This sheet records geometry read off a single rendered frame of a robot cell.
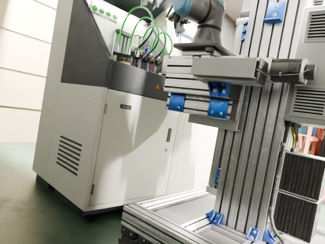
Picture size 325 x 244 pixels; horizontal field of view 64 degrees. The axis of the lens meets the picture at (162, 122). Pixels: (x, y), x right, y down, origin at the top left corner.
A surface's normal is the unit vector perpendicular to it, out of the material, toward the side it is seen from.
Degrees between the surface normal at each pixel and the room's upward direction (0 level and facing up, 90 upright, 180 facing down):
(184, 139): 90
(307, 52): 90
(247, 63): 90
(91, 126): 90
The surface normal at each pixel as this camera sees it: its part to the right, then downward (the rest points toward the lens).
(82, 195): -0.70, -0.09
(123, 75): 0.69, 0.15
